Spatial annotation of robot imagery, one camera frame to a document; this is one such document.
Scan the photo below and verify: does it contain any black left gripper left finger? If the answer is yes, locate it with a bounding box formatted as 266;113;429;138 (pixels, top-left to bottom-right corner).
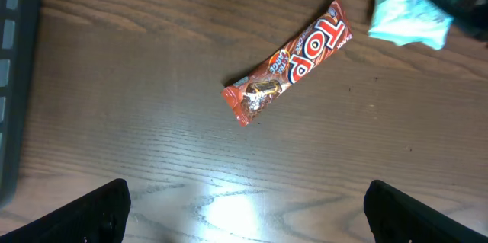
1;178;131;243

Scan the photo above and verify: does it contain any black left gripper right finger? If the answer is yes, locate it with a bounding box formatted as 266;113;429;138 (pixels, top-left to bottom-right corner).
364;180;487;243

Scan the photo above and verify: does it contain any teal wet wipes pack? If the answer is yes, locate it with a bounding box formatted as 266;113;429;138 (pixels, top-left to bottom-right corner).
368;0;453;50

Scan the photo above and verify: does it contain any orange brown candy bar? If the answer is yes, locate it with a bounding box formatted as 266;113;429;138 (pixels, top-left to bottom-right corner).
222;0;352;126

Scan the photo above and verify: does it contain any grey plastic basket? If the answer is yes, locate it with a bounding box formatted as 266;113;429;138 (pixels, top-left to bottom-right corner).
1;0;41;207

